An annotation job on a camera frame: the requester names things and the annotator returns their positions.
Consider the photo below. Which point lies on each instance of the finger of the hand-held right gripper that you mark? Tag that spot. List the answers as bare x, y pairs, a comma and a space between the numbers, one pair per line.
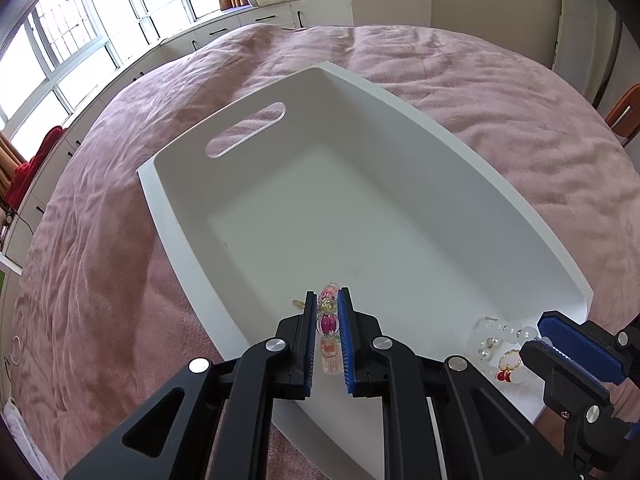
570, 385
585, 347

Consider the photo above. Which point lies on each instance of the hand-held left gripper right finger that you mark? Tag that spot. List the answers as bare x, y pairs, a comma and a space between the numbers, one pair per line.
345, 345

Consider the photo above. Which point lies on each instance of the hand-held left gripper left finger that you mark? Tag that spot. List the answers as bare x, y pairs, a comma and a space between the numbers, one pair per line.
310, 345

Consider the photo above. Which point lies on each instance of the white rectangular storage box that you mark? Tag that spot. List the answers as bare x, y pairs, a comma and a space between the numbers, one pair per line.
300, 200

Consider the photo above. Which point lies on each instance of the orange chair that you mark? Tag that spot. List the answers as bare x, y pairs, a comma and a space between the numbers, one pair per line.
625, 115

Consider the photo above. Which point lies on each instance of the white towel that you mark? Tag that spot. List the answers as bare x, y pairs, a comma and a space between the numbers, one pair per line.
22, 435

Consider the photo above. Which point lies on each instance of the red cloth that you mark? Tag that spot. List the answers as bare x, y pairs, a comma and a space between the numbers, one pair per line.
35, 165

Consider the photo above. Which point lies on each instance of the large barred window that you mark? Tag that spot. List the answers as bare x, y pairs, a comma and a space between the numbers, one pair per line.
55, 45

